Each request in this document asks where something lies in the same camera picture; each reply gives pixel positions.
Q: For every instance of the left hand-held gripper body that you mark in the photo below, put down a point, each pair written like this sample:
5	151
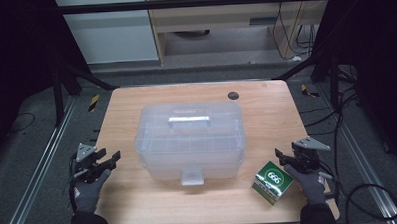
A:
86	169

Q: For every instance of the grey table edge bracket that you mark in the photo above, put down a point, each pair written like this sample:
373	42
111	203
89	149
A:
330	196

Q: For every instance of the person's right hand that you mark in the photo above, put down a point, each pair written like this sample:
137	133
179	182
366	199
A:
311	188

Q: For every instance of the black metal stand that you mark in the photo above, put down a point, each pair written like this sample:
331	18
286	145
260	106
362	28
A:
334	84
58	97

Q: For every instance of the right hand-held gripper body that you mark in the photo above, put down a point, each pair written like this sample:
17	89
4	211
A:
306	158

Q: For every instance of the green white carton box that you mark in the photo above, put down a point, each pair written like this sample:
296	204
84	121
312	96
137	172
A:
272	182

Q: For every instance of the clear plastic storage box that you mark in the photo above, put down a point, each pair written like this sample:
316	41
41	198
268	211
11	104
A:
191	142

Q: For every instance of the dark curtain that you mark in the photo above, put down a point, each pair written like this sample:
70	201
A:
18	65
378	69

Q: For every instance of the light wooden desk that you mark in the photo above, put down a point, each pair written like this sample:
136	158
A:
216	16

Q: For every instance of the black horizontal frame bar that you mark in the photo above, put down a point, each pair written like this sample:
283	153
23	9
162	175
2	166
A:
182	4

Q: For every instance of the person's left hand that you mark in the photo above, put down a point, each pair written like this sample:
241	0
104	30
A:
86	196

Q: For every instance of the aluminium floor rail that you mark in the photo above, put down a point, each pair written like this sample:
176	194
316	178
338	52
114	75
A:
38	171
362	166

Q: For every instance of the yellow black tape marker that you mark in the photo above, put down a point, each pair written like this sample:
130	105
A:
93	103
308	91

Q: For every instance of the white cabinet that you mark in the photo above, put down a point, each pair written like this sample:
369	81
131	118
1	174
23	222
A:
110	35

